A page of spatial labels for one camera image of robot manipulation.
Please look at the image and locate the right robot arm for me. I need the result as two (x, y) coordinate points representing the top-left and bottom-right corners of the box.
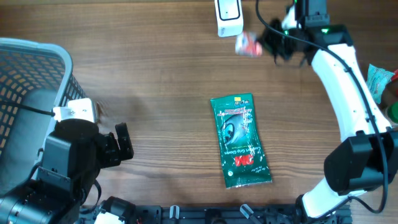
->
(261, 1), (397, 223)

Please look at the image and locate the black left camera cable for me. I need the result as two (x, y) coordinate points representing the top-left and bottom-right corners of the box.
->
(0, 100), (56, 118)

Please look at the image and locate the red white small box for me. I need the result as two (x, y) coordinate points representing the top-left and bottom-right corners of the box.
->
(235, 31), (263, 57)

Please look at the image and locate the black camera cable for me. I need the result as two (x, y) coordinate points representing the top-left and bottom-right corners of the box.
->
(255, 0), (389, 215)
(0, 100), (56, 118)

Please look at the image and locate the black right camera cable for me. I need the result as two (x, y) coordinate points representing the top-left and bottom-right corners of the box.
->
(255, 0), (389, 215)

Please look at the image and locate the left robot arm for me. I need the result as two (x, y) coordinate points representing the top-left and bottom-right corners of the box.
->
(1, 119), (134, 223)

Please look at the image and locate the green lid small jar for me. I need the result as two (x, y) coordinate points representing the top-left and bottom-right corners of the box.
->
(386, 102), (398, 124)

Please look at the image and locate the white barcode scanner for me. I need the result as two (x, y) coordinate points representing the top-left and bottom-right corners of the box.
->
(214, 0), (244, 38)

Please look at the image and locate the grey plastic mesh basket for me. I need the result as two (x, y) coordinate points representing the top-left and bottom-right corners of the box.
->
(1, 38), (87, 197)

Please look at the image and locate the green 3M gloves packet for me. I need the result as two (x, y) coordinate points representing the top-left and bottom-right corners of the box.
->
(210, 93), (272, 189)

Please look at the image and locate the red tube with green cap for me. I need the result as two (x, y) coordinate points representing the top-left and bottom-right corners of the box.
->
(391, 70), (398, 82)

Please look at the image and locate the teal wet wipes pack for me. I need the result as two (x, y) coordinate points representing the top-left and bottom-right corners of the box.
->
(366, 64), (394, 104)

